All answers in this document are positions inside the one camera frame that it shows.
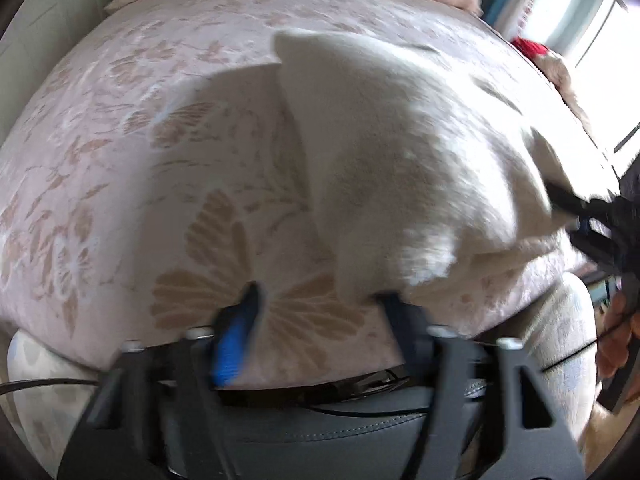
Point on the bright window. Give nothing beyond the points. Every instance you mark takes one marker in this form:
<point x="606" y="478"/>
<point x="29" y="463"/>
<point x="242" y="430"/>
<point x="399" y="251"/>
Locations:
<point x="575" y="25"/>

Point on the white patterned mattress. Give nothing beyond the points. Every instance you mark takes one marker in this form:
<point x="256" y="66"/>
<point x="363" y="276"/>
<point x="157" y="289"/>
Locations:
<point x="565" y="340"/>

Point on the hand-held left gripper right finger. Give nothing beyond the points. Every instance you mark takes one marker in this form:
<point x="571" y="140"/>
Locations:
<point x="405" y="330"/>

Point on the grey leather bed frame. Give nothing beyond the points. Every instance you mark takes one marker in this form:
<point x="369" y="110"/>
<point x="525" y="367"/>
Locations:
<point x="325" y="435"/>

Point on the pink butterfly blanket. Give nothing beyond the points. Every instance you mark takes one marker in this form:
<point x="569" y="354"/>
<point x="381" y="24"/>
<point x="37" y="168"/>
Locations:
<point x="125" y="160"/>

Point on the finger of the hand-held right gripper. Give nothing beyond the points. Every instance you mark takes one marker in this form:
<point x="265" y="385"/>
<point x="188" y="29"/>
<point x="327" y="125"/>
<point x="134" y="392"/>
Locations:
<point x="570" y="201"/>
<point x="595" y="247"/>

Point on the person's right hand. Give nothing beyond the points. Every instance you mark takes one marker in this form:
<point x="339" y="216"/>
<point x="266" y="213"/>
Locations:
<point x="614" y="340"/>

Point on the cream quilted cloth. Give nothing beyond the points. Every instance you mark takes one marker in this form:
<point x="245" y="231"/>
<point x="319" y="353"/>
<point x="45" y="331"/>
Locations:
<point x="560" y="75"/>

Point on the beige knit sweater black hearts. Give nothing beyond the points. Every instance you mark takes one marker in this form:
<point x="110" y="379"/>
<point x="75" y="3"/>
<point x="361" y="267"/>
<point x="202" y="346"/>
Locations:
<point x="400" y="160"/>

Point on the white wardrobe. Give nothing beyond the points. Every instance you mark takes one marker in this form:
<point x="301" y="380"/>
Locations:
<point x="45" y="25"/>

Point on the red cloth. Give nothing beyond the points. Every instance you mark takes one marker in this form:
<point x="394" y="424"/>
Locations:
<point x="530" y="47"/>

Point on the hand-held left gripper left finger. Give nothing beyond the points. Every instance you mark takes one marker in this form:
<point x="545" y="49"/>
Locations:
<point x="230" y="345"/>

